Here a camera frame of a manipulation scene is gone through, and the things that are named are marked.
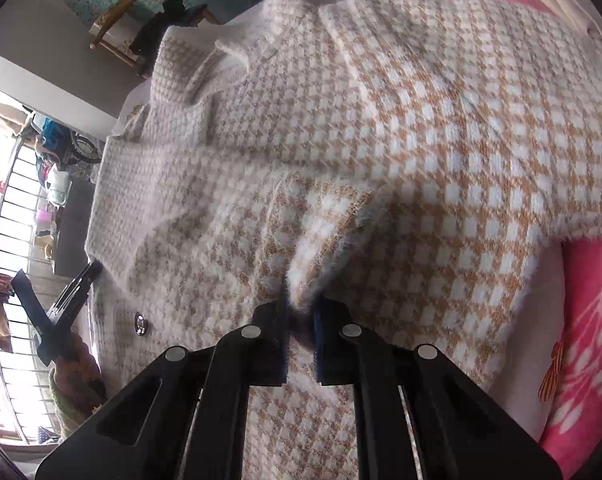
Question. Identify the wheelchair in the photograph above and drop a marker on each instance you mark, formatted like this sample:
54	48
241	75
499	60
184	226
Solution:
81	146

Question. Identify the black bag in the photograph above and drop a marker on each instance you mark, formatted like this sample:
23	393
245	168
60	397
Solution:
156	30

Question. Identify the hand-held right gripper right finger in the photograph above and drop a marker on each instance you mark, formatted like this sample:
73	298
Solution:
319	332

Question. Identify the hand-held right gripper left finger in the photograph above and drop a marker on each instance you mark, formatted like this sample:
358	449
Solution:
276	350

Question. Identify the wooden chair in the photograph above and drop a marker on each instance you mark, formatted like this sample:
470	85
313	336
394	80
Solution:
123	7

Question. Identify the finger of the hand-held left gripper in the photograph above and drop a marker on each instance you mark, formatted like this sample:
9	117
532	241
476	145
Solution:
31	307
76	292

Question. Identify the dark cabinet with clutter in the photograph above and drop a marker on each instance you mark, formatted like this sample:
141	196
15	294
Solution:
73	225

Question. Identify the metal balcony railing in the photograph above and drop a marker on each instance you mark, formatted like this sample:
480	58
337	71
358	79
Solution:
11	205

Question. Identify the beige houndstooth fuzzy coat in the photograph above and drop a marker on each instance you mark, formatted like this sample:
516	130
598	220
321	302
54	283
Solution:
381	160

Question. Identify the brown fuzzy cloth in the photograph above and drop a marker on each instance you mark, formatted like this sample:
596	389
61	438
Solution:
78	360

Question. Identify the pink floral blanket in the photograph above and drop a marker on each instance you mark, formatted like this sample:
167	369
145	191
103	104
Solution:
593	330

